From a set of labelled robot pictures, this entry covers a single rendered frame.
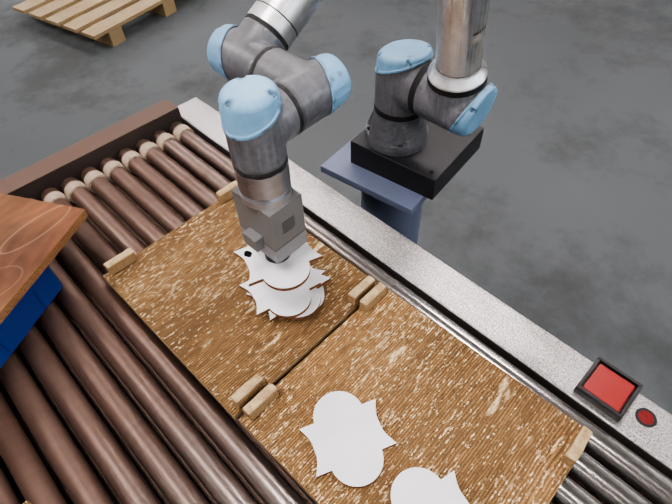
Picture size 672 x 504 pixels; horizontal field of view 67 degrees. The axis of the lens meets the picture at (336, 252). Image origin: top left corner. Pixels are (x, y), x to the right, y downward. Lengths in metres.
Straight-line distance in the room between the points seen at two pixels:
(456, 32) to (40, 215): 0.82
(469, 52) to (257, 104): 0.49
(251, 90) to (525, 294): 1.73
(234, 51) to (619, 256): 2.01
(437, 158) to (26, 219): 0.86
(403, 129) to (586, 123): 2.07
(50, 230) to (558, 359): 0.93
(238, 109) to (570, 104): 2.80
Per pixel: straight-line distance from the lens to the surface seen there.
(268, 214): 0.71
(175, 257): 1.06
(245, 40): 0.78
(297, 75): 0.69
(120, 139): 1.39
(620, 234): 2.57
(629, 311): 2.31
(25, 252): 1.04
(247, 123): 0.62
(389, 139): 1.20
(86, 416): 0.95
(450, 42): 0.99
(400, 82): 1.12
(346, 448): 0.80
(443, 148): 1.26
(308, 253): 0.83
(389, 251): 1.03
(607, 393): 0.94
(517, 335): 0.96
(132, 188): 1.27
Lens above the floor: 1.70
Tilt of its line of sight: 50 degrees down
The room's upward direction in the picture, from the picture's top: 3 degrees counter-clockwise
